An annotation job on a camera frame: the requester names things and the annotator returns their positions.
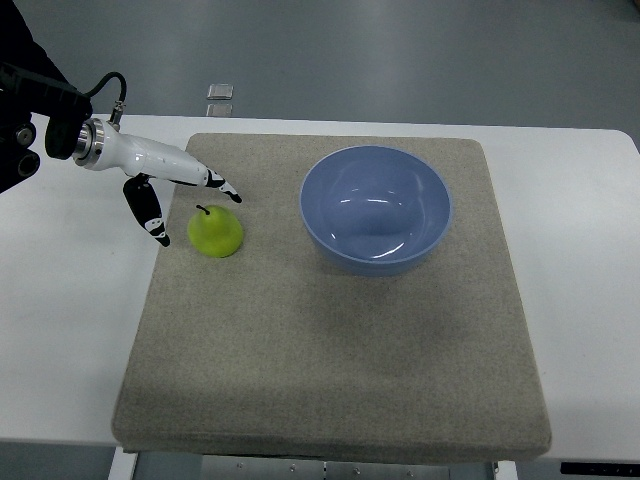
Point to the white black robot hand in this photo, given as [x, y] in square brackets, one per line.
[101, 147]

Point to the green pear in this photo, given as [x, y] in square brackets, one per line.
[215, 231]

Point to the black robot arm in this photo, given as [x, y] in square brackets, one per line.
[25, 94]

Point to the blue bowl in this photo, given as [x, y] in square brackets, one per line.
[375, 210]

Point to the lower floor outlet plate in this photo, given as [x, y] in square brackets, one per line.
[223, 110]

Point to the floor outlet plate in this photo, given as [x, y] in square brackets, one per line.
[223, 110]
[220, 91]

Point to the dark clothed person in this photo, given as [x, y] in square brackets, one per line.
[19, 49]

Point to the upper floor outlet plate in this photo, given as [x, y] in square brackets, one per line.
[220, 91]

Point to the grey fabric mat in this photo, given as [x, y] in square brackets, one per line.
[273, 351]

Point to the black table control panel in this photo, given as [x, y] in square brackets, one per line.
[628, 470]

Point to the metal table frame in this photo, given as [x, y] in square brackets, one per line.
[190, 466]

